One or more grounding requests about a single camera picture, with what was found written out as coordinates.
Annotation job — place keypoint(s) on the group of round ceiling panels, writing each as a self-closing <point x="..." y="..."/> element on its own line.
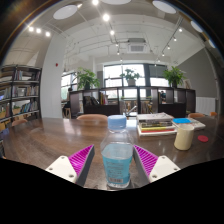
<point x="65" y="11"/>

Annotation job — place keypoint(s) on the low dark shelf unit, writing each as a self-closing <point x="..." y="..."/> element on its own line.
<point x="100" y="109"/>

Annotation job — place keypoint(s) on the white wall radiator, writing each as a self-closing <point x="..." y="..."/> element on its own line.
<point x="205" y="106"/>

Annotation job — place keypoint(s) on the ceiling air conditioner unit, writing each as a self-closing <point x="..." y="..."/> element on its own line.
<point x="136" y="46"/>

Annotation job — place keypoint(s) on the stack of books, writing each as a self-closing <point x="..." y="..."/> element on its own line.
<point x="155" y="124"/>

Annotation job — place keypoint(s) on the potted plant with drooping leaves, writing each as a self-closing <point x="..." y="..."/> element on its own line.
<point x="87" y="78"/>

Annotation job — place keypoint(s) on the cream cup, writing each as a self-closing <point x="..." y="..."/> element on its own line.
<point x="184" y="137"/>

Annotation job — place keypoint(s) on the group of ceiling spot lights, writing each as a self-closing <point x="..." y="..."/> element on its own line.
<point x="106" y="17"/>

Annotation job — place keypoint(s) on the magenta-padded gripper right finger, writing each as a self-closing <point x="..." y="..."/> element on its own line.
<point x="161" y="168"/>

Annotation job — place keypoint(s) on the potted plant in white pot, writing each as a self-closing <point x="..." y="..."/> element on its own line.
<point x="130" y="77"/>

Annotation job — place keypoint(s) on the flat round red coaster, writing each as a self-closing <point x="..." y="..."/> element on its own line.
<point x="203" y="138"/>

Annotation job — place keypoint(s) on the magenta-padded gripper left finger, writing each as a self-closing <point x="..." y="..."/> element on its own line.
<point x="63" y="168"/>

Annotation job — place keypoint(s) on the group of orange chairs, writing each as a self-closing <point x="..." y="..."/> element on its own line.
<point x="91" y="117"/>

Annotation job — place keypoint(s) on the clear water bottle blue cap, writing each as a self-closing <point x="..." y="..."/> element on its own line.
<point x="116" y="160"/>

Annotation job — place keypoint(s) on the flat white book blue patch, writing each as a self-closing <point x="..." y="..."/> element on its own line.
<point x="197" y="125"/>

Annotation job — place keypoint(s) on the tall dark bookshelf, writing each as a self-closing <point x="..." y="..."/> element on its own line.
<point x="20" y="96"/>

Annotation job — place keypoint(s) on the bushy potted plant dark pot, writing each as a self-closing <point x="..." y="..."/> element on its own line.
<point x="174" y="76"/>

